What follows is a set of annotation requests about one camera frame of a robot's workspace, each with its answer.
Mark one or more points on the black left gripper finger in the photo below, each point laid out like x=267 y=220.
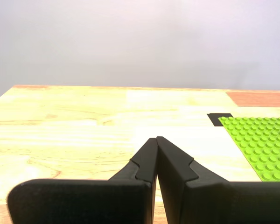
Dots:
x=212 y=203
x=84 y=200

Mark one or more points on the green studded baseplate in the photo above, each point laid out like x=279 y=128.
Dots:
x=263 y=147

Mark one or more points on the black tape corner marker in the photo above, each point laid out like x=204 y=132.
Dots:
x=214 y=119

